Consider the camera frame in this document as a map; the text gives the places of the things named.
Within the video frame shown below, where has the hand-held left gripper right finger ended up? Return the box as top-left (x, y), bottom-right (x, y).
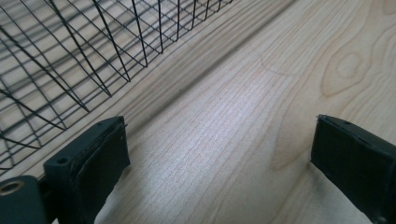
top-left (310, 114), bottom-right (396, 224)

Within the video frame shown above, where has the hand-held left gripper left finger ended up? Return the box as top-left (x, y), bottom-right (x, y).
top-left (42, 116), bottom-right (132, 224)

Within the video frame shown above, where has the black wire basket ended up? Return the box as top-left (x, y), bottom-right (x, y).
top-left (0, 0), bottom-right (235, 177)

